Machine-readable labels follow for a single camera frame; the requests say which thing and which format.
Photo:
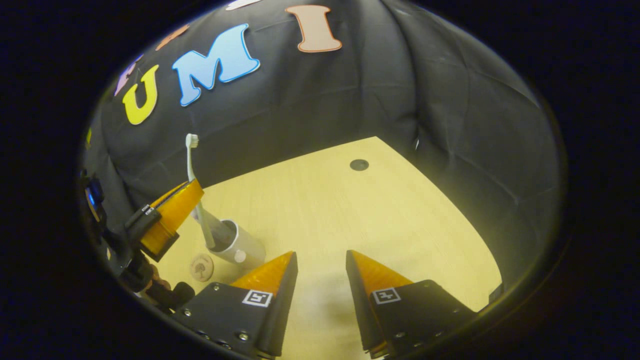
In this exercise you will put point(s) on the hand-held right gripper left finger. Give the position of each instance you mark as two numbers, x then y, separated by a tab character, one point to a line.
282	305

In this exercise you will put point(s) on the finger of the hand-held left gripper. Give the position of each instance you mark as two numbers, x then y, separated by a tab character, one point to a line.
175	210

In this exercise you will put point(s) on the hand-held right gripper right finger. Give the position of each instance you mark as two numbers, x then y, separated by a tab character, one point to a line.
357	305

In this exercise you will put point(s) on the pale green toothbrush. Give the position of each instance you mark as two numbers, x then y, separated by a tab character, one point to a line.
189	160

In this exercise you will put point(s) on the round wooden coaster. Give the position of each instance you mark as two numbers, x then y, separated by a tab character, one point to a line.
202	267

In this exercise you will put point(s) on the light wooden desktop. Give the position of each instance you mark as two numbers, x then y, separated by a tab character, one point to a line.
350	215

